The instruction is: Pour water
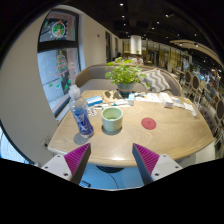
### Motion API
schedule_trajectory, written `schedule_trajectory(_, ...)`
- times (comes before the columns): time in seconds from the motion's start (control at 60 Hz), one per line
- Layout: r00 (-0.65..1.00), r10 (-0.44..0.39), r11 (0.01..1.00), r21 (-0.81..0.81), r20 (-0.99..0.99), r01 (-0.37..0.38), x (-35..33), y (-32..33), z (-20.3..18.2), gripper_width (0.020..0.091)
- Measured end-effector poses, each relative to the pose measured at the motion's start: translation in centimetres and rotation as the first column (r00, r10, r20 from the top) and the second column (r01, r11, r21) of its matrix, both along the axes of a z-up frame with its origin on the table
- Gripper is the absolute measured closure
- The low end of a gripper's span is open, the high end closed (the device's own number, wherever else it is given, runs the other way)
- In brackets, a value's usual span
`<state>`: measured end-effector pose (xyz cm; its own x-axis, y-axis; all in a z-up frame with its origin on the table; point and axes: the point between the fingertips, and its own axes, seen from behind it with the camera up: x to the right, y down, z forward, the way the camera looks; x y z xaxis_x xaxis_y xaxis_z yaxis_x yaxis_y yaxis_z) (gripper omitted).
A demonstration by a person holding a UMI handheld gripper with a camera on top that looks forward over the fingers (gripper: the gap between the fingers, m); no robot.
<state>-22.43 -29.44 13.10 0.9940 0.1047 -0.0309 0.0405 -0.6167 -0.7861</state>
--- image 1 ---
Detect white teal tube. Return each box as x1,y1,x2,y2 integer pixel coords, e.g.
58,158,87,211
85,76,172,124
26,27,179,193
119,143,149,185
111,99,131,108

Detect group of dining chairs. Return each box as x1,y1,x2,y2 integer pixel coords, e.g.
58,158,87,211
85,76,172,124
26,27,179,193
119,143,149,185
181,68,224,148

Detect grey tufted armchair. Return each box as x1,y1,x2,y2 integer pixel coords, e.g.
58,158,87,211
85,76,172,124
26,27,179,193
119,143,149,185
198,104,221,136

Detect small blue white box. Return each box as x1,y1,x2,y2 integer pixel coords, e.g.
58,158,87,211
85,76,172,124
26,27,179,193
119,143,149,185
85,95,104,108

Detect pale green mug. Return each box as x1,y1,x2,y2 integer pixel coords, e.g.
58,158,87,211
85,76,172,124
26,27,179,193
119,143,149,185
100,106,124,133

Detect person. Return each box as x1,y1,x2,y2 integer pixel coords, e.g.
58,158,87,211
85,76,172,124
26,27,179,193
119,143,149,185
131,54,144,65

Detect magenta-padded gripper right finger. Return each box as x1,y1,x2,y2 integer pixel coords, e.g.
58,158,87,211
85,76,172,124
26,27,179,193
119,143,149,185
131,142,184,186

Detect pill blister pack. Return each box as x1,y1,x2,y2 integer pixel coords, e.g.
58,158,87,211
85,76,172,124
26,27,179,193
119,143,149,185
87,106,98,117

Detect white printed paper sheet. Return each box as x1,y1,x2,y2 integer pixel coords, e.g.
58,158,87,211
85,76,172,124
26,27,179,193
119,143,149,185
135,92,163,104

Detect group of ceiling lights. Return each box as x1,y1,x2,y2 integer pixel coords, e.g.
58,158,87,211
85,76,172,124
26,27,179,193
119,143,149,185
116,1,214,48

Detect clear blue-label drink bottle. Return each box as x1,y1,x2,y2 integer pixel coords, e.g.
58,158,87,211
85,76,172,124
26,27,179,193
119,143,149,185
68,84,95,139

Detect clear plastic cup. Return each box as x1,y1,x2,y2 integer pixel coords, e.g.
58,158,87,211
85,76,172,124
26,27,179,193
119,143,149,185
191,101,200,118

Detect grey zigzag cushion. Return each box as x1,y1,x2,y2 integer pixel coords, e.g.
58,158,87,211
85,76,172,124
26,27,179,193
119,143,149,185
141,68,172,94

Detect white orange carton box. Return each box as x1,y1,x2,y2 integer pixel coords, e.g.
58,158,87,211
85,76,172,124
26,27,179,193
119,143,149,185
158,91,174,109

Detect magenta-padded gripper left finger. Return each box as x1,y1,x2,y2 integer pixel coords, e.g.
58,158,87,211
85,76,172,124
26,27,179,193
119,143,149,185
41,142,92,185

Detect flat round red coaster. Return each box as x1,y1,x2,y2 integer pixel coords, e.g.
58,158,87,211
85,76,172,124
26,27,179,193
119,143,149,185
140,117,158,131

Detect small light blue box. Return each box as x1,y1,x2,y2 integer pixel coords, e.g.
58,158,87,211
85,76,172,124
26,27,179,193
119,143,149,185
127,93,136,107

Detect green potted plant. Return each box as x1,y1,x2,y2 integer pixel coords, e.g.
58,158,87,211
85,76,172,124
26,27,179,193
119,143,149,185
104,57,149,98

